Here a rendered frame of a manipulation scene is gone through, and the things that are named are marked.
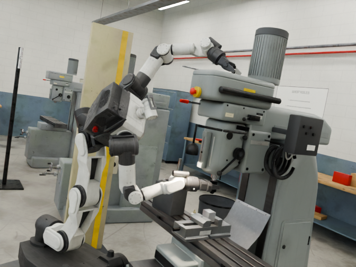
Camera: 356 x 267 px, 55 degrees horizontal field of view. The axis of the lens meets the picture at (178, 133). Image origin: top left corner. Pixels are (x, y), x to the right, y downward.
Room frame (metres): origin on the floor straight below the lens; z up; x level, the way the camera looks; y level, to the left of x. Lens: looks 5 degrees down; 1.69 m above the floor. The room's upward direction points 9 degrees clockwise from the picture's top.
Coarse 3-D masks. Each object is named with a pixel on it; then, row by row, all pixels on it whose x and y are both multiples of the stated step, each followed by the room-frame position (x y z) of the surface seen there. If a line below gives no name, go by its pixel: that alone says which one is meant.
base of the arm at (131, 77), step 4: (124, 76) 2.08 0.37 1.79; (128, 76) 2.05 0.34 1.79; (132, 76) 2.03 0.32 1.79; (124, 80) 2.05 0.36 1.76; (128, 80) 2.03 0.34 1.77; (132, 80) 2.02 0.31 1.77; (120, 84) 2.06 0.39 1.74; (124, 84) 2.03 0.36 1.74; (128, 84) 2.02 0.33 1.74; (128, 88) 2.01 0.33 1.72; (132, 92) 2.04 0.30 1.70; (140, 96) 2.10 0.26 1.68; (144, 96) 2.10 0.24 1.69
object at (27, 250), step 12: (48, 216) 2.33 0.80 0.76; (36, 228) 2.29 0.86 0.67; (36, 240) 2.28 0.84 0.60; (24, 252) 2.14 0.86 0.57; (36, 252) 2.17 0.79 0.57; (48, 252) 2.19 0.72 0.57; (72, 252) 2.25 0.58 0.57; (84, 252) 2.28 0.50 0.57; (96, 252) 2.31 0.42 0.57; (108, 252) 2.19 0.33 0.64; (24, 264) 2.08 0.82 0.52; (36, 264) 2.02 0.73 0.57; (48, 264) 2.04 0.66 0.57; (60, 264) 2.06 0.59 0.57; (72, 264) 2.09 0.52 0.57; (84, 264) 2.07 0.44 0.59; (96, 264) 2.10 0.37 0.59; (108, 264) 2.12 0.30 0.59; (120, 264) 2.18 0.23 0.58
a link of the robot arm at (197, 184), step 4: (192, 176) 1.98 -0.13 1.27; (192, 180) 1.95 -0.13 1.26; (196, 180) 1.96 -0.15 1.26; (200, 180) 1.98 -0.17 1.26; (204, 180) 2.02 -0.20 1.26; (192, 184) 1.94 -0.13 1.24; (196, 184) 1.95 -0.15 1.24; (200, 184) 1.97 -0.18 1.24; (204, 184) 1.96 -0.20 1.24; (208, 184) 1.96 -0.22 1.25; (192, 188) 1.94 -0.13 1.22; (196, 188) 1.95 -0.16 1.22; (200, 188) 1.96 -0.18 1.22; (204, 188) 1.96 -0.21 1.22; (208, 188) 1.95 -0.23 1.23
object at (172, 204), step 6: (156, 180) 2.39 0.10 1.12; (162, 180) 2.37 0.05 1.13; (174, 192) 2.23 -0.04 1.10; (180, 192) 2.26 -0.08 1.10; (186, 192) 2.30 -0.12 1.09; (156, 198) 2.37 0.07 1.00; (162, 198) 2.31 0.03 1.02; (168, 198) 2.26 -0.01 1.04; (174, 198) 2.24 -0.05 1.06; (180, 198) 2.27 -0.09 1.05; (156, 204) 2.36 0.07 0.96; (162, 204) 2.31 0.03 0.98; (168, 204) 2.25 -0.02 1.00; (174, 204) 2.24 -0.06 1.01; (180, 204) 2.28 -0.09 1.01; (162, 210) 2.30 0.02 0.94; (168, 210) 2.25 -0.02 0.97; (174, 210) 2.25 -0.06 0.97; (180, 210) 2.28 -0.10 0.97
